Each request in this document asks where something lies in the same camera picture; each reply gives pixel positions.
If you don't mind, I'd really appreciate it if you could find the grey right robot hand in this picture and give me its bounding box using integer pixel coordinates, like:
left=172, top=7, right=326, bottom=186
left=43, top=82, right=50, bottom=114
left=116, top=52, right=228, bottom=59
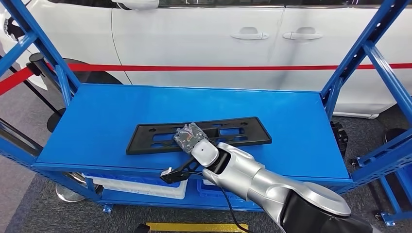
left=173, top=122, right=210, bottom=155

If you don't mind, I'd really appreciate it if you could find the black plastic plate frame part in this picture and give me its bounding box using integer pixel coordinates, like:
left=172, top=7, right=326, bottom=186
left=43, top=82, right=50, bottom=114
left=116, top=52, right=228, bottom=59
left=126, top=116, right=273, bottom=156

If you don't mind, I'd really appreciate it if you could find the blue steel shelf rack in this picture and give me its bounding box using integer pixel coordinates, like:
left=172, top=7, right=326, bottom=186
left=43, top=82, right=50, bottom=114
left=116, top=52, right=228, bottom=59
left=349, top=127, right=412, bottom=227
left=0, top=0, right=412, bottom=215

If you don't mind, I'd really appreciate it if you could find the red barrier belt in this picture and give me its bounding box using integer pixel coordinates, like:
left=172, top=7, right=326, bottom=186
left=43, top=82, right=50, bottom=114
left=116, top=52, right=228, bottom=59
left=0, top=66, right=35, bottom=97
left=45, top=63, right=412, bottom=72

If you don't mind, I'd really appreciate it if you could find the white car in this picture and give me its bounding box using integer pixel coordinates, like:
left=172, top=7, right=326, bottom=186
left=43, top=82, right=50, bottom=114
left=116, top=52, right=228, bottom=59
left=0, top=0, right=412, bottom=119

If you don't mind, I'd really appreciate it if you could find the black car wheel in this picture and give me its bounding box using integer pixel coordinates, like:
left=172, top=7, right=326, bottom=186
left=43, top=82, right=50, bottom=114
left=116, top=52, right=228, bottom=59
left=61, top=58, right=123, bottom=85

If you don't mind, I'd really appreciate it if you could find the chrome round floor base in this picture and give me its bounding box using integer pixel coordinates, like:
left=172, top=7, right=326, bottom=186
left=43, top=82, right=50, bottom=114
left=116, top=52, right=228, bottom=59
left=55, top=172, right=87, bottom=203

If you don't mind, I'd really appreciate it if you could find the black ribbed box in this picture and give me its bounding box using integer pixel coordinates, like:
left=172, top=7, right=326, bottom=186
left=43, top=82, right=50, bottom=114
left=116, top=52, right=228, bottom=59
left=330, top=121, right=349, bottom=158

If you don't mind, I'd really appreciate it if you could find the black round floor base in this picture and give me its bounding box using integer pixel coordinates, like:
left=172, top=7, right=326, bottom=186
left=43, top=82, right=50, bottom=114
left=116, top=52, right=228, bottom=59
left=383, top=128, right=408, bottom=145

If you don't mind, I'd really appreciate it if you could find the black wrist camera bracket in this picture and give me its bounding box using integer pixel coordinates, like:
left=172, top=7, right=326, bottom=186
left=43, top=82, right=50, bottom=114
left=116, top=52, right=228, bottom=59
left=160, top=156, right=206, bottom=184

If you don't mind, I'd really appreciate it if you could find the white car door handle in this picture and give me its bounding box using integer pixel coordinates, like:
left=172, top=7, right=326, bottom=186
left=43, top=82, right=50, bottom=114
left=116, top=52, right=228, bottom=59
left=282, top=27, right=324, bottom=41
left=230, top=26, right=270, bottom=41

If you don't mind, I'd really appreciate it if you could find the black stanchion post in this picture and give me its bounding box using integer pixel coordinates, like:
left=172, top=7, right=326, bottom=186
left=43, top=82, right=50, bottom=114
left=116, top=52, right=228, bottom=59
left=25, top=52, right=67, bottom=133

